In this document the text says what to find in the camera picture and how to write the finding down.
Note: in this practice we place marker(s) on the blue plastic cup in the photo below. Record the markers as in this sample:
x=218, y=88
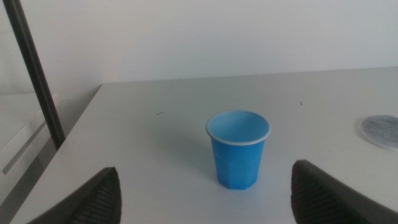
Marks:
x=237, y=165

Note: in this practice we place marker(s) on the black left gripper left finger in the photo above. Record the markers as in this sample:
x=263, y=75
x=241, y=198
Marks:
x=96, y=202

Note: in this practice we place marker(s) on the round grey cup mat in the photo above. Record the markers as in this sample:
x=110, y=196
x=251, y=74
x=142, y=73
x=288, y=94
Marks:
x=382, y=132

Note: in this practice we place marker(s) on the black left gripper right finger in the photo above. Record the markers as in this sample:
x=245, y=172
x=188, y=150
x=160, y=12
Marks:
x=323, y=202

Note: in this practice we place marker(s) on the black metal pole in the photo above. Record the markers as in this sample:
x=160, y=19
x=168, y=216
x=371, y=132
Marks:
x=34, y=71

